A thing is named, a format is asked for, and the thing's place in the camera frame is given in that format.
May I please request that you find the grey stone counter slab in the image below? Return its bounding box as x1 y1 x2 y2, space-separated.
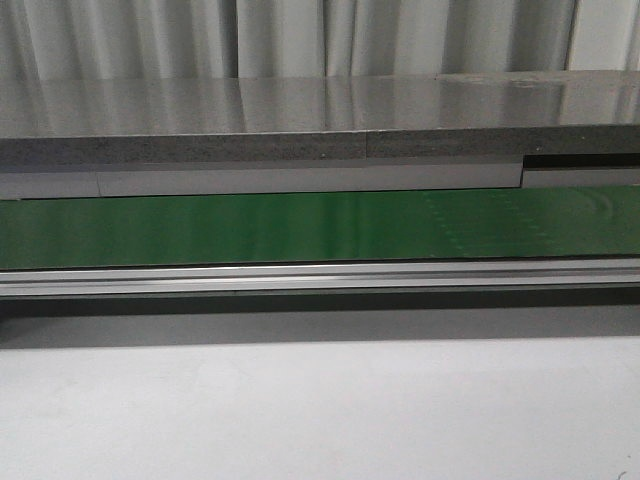
1 71 639 169

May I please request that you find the green conveyor belt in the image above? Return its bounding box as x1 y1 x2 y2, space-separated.
1 186 639 270

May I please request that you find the white pleated curtain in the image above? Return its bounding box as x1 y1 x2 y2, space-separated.
1 1 639 81

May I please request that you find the white conveyor back rail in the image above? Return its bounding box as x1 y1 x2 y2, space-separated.
1 155 639 200

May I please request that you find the aluminium conveyor front rail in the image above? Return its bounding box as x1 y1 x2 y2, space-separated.
1 257 639 298

